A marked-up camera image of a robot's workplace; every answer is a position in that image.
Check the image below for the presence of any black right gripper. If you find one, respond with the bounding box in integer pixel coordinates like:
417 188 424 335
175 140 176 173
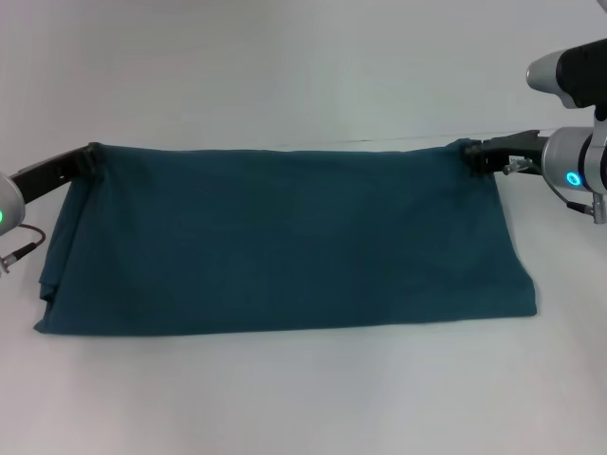
461 129 552 180

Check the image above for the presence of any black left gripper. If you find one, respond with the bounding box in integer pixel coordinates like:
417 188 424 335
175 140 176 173
7 142 101 208

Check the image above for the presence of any teal blue shirt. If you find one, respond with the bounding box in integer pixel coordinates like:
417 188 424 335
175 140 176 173
32 138 540 337

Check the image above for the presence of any dark red left arm cable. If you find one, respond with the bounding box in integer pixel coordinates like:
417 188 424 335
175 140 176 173
9 222 47 261

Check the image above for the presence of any dark right arm cable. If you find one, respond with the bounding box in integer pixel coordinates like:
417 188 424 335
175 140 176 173
524 159 597 212

